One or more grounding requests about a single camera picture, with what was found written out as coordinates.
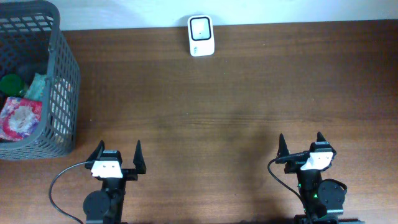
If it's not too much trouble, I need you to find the white barcode scanner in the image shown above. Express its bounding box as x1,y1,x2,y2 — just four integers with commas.
187,15,215,57

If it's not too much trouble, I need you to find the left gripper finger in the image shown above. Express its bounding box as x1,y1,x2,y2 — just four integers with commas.
88,140,104,161
133,140,146,174

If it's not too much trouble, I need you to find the red purple pad package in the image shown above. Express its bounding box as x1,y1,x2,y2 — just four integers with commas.
1,96,42,141

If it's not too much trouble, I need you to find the mint green wipes packet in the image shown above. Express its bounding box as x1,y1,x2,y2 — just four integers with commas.
24,73,48,101

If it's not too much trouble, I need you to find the green lid glass jar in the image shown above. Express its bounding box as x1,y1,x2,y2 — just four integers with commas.
1,73,29,97

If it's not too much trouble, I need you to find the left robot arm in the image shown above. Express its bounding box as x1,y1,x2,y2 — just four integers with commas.
83,141,147,223

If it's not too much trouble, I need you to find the grey plastic mesh basket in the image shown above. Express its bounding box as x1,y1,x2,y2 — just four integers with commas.
1,1,80,161

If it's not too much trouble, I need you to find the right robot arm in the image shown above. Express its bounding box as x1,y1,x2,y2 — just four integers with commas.
267,133,362,224

